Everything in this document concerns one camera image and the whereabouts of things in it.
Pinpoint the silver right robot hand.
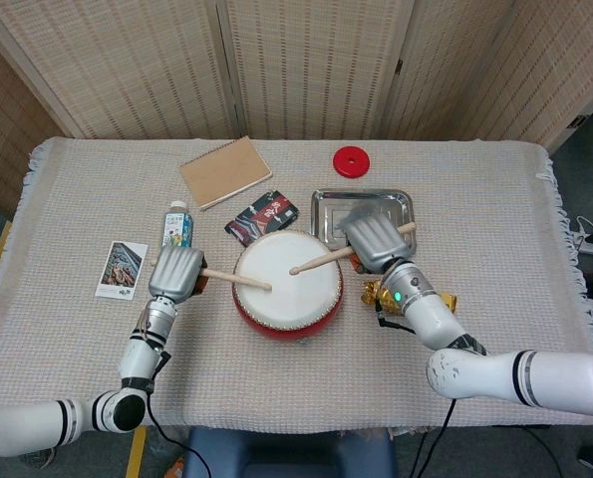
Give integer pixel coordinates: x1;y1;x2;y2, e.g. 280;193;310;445
339;213;413;275

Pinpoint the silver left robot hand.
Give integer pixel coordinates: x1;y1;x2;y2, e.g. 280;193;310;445
148;245;208;304

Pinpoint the wooden drumstick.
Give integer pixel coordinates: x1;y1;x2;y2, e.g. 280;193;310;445
289;222;419;276
199;268;274;291

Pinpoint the red drum white skin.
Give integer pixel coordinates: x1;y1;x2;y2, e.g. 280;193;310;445
231;229;346;345

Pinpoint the plastic drink bottle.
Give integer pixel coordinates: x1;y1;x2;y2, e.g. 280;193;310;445
160;199;195;250

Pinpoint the gold foil snack packet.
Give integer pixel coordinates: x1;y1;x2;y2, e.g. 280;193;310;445
360;278;460;316

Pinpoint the printed photo card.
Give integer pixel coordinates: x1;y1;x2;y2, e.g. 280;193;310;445
94;240;149;301

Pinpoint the stainless steel tray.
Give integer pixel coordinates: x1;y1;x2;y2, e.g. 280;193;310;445
310;187;418;260

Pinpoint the red round plastic disc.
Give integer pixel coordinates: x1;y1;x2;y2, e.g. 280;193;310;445
332;145;372;178

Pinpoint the black red snack pouch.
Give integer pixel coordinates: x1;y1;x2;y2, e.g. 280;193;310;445
224;188;301;249

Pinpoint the kraft spiral notebook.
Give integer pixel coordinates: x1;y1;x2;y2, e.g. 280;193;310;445
177;134;273;212

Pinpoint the beige woven tablecloth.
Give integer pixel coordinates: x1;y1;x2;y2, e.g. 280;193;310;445
0;134;593;430

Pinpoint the blue chair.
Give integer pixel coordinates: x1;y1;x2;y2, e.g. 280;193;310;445
183;426;397;478

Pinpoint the woven folding screen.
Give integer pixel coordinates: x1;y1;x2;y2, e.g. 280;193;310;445
0;0;593;220

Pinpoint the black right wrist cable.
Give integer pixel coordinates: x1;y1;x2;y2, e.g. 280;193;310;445
375;303;417;334

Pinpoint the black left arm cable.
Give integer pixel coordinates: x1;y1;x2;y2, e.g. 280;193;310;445
146;390;211;478

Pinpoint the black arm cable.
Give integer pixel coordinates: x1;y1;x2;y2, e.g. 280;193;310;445
146;390;211;478
415;397;457;478

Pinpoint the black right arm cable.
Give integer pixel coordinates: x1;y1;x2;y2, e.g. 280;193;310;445
415;397;457;478

